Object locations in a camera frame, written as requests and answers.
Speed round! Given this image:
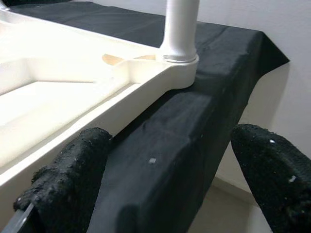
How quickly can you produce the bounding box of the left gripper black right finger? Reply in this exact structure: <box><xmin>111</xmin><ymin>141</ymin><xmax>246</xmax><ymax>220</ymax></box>
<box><xmin>230</xmin><ymin>123</ymin><xmax>311</xmax><ymax>233</ymax></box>

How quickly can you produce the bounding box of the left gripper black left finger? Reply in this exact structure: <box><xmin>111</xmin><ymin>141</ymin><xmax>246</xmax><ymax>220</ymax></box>
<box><xmin>13</xmin><ymin>127</ymin><xmax>114</xmax><ymax>233</ymax></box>

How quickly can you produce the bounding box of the white plastic table leg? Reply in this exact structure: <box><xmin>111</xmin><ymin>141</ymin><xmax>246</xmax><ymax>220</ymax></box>
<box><xmin>159</xmin><ymin>0</ymin><xmax>201</xmax><ymax>64</ymax></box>

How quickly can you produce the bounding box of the white plastic children table top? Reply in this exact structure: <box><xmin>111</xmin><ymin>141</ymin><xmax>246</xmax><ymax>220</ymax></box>
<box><xmin>0</xmin><ymin>0</ymin><xmax>200</xmax><ymax>193</ymax></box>

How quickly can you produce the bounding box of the black tablecloth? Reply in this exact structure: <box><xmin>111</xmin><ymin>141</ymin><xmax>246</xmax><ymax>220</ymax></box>
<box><xmin>4</xmin><ymin>0</ymin><xmax>290</xmax><ymax>233</ymax></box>

